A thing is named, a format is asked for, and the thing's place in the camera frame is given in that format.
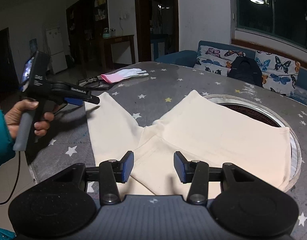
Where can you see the black backpack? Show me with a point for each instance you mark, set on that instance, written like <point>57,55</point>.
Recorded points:
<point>247,70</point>

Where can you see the black scissors tool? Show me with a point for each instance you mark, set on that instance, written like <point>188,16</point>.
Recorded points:
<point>95,83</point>

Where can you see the white refrigerator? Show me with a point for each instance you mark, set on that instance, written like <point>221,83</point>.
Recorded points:
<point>56,50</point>

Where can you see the person's left hand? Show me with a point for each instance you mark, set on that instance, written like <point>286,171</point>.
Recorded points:
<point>17,116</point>

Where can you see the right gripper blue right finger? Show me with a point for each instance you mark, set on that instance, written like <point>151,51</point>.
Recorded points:
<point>194,173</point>

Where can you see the grey star-patterned table cover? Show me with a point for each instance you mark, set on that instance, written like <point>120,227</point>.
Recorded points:
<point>147,99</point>

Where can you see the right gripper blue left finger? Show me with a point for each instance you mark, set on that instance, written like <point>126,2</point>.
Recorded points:
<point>112,172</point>

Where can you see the dark wooden side table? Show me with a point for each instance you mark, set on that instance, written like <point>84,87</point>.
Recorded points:
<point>117,52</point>

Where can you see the butterfly print cushion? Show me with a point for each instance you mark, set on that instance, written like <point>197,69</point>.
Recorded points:
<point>270,71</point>

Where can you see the blue sofa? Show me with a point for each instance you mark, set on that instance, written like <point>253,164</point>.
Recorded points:
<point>188,58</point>

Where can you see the white pink work glove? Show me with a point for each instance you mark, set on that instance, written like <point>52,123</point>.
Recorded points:
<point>124,74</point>

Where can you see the round induction cooker inset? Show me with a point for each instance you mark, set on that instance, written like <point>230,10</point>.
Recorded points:
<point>263,114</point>

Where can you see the cream white sweater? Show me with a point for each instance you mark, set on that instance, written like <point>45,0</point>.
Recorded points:
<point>200,130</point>

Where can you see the dark window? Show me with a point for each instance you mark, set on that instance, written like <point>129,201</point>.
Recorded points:
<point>284,19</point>

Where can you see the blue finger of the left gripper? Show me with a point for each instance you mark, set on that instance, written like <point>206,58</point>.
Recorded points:
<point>80,101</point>

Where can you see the teal jacket sleeve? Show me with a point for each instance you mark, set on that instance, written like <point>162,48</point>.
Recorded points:
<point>6,142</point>

